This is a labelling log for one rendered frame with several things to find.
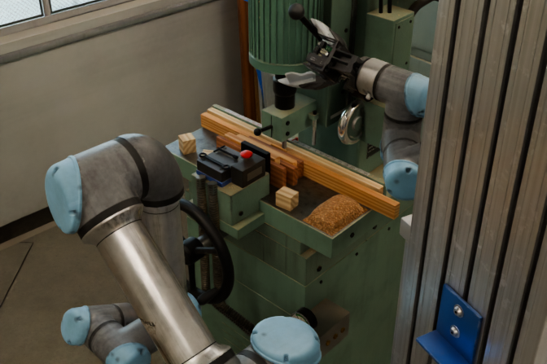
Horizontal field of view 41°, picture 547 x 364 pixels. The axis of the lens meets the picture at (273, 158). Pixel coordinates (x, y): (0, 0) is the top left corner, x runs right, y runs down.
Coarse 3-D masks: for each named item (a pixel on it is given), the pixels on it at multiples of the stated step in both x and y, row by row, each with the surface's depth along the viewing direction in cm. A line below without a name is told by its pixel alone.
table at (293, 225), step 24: (168, 144) 203; (216, 144) 203; (192, 168) 195; (312, 192) 183; (336, 192) 183; (264, 216) 181; (288, 216) 175; (360, 216) 175; (312, 240) 172; (336, 240) 169
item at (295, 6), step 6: (294, 6) 151; (300, 6) 151; (288, 12) 152; (294, 12) 151; (300, 12) 151; (294, 18) 152; (300, 18) 152; (306, 18) 155; (306, 24) 156; (312, 24) 157; (312, 30) 158; (318, 36) 160; (354, 90) 182; (354, 96) 184; (360, 96) 182
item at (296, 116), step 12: (300, 96) 190; (276, 108) 185; (300, 108) 185; (312, 108) 189; (264, 120) 185; (276, 120) 182; (288, 120) 183; (300, 120) 187; (264, 132) 187; (276, 132) 184; (288, 132) 184
